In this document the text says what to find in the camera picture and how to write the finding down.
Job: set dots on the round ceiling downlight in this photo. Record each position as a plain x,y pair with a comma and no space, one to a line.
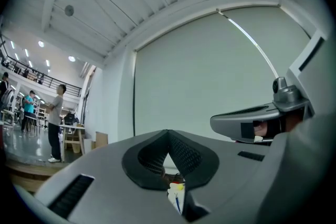
41,43
71,58

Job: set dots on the black duffel bag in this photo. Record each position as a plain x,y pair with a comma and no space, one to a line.
70,118

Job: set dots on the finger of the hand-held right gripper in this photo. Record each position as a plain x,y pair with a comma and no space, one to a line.
231,123

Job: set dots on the round ceiling detector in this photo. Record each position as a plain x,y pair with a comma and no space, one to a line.
69,10

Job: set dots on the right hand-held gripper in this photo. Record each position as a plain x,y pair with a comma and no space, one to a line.
309,73

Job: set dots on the white table with wooden legs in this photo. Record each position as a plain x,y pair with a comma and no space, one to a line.
73,128

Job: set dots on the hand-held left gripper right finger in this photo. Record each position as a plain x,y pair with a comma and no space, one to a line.
225,178

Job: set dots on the wooden board against wall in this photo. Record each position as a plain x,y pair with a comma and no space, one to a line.
102,139

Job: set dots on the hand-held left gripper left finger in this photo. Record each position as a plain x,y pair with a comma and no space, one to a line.
110,178

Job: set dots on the black balcony railing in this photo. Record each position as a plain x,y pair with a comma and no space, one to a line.
44,78

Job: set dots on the stack of wooden planks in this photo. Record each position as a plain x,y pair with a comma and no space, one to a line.
29,170

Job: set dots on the white box with yellow ball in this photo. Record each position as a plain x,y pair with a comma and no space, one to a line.
176,196

